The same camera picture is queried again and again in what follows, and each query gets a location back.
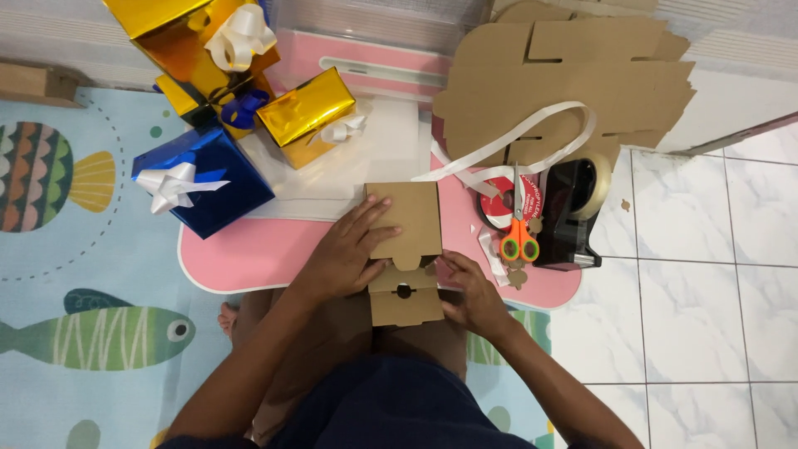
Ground person's left hand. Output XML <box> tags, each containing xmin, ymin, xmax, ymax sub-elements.
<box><xmin>292</xmin><ymin>193</ymin><xmax>404</xmax><ymax>301</ymax></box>

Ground person's right hand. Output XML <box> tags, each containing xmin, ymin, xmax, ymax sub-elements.
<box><xmin>436</xmin><ymin>249</ymin><xmax>520</xmax><ymax>343</ymax></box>

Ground small brown cardboard box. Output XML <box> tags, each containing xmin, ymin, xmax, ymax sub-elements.
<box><xmin>364</xmin><ymin>181</ymin><xmax>447</xmax><ymax>329</ymax></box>

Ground short white ribbon piece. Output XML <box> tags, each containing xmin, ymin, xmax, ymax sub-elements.
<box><xmin>477</xmin><ymin>226</ymin><xmax>512</xmax><ymax>288</ymax></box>

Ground orange green scissors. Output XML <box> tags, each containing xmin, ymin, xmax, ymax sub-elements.
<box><xmin>498</xmin><ymin>161</ymin><xmax>541</xmax><ymax>263</ymax></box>

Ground pink low table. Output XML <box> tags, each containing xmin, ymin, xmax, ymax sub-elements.
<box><xmin>177</xmin><ymin>28</ymin><xmax>584</xmax><ymax>313</ymax></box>

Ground person's legs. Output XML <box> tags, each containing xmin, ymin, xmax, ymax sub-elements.
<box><xmin>217</xmin><ymin>286</ymin><xmax>470</xmax><ymax>447</ymax></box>

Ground white paper sheets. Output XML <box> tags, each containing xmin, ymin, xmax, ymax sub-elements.
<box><xmin>239</xmin><ymin>95</ymin><xmax>435</xmax><ymax>223</ymax></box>

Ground red white ribbon spool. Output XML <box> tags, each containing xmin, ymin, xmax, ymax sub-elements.
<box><xmin>478</xmin><ymin>175</ymin><xmax>544</xmax><ymax>233</ymax></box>

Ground black tape dispenser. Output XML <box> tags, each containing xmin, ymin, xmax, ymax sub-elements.
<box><xmin>532</xmin><ymin>157</ymin><xmax>604</xmax><ymax>273</ymax></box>

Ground small white ribbon bow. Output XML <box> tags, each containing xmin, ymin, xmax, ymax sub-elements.
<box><xmin>310</xmin><ymin>112</ymin><xmax>370</xmax><ymax>146</ymax></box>

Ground blue gift box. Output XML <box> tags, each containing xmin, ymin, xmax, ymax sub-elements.
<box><xmin>130</xmin><ymin>126</ymin><xmax>276</xmax><ymax>241</ymax></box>

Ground person's dark blue shorts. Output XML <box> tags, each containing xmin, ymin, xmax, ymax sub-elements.
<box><xmin>156</xmin><ymin>354</ymin><xmax>624</xmax><ymax>449</ymax></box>

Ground medium gold gift box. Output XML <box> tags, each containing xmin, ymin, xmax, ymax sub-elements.
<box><xmin>256</xmin><ymin>66</ymin><xmax>370</xmax><ymax>171</ymax></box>

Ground long white ribbon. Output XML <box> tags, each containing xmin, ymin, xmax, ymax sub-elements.
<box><xmin>411</xmin><ymin>101</ymin><xmax>597</xmax><ymax>199</ymax></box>

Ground clear tape roll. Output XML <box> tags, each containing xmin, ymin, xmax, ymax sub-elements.
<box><xmin>569</xmin><ymin>151</ymin><xmax>614</xmax><ymax>222</ymax></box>

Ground blue ribbon bow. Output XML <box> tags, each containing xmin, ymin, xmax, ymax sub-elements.
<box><xmin>219</xmin><ymin>88</ymin><xmax>271</xmax><ymax>132</ymax></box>

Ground flat white ribbon bow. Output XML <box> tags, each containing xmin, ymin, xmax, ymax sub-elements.
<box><xmin>135</xmin><ymin>161</ymin><xmax>232</xmax><ymax>216</ymax></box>

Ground small gold gift box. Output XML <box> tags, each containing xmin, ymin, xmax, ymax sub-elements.
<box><xmin>154</xmin><ymin>70</ymin><xmax>276</xmax><ymax>141</ymax></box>

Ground clear plastic container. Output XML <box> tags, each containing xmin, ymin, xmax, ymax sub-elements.
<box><xmin>267</xmin><ymin>0</ymin><xmax>496</xmax><ymax>58</ymax></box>

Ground large white ribbon bow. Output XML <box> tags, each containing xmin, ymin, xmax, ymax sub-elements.
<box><xmin>204</xmin><ymin>3</ymin><xmax>278</xmax><ymax>73</ymax></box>

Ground fish print play mat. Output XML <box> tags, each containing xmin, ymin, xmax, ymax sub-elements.
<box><xmin>0</xmin><ymin>86</ymin><xmax>557</xmax><ymax>449</ymax></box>

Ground stack of flat cardboard sheets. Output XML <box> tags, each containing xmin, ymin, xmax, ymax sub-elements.
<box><xmin>431</xmin><ymin>0</ymin><xmax>698</xmax><ymax>170</ymax></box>

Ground large gold gift box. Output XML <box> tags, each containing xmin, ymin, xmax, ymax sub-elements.
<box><xmin>101</xmin><ymin>0</ymin><xmax>283</xmax><ymax>106</ymax></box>

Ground brown wooden block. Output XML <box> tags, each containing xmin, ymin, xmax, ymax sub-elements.
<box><xmin>0</xmin><ymin>61</ymin><xmax>86</xmax><ymax>111</ymax></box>

